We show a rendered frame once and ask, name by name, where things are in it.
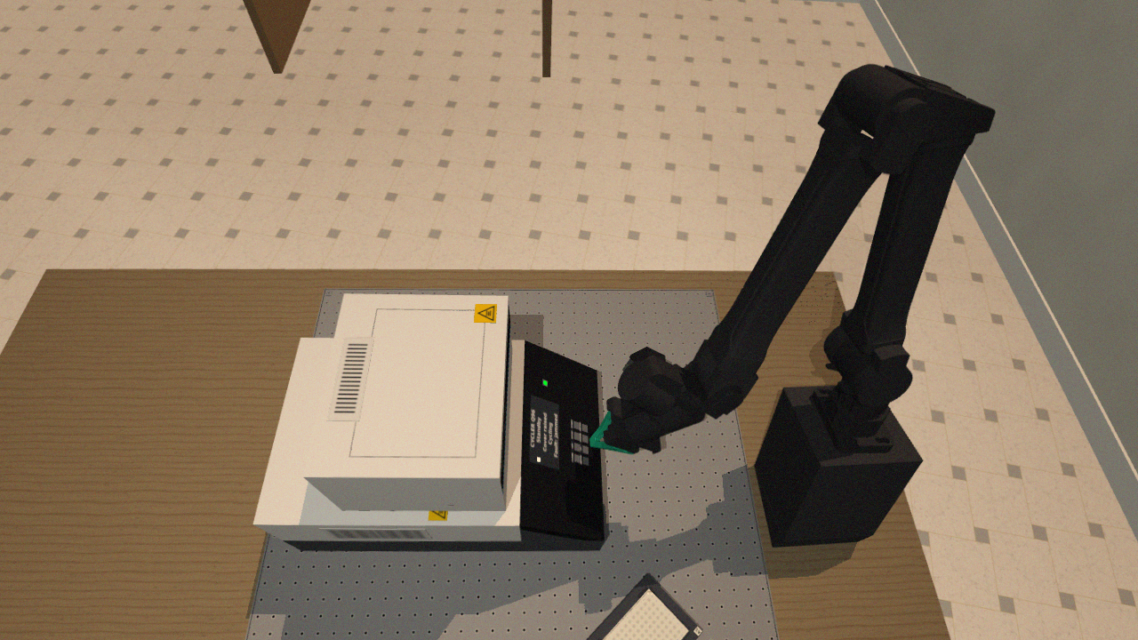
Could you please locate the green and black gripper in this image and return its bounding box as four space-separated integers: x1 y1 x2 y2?
589 396 669 454

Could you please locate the white thermal cycler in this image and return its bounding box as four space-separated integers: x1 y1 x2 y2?
253 293 605 551

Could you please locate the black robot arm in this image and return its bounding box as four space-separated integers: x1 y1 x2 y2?
618 64 996 453

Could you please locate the white well plate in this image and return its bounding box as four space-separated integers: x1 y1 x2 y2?
603 589 688 640

